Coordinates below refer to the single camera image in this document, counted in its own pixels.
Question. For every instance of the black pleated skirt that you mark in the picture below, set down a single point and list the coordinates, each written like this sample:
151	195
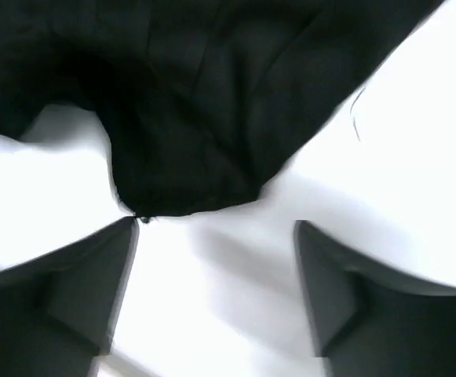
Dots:
203	102

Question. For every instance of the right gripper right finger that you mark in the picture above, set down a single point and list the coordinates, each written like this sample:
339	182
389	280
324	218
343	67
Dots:
368	319

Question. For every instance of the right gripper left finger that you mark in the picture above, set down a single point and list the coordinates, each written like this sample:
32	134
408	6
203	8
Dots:
58	311

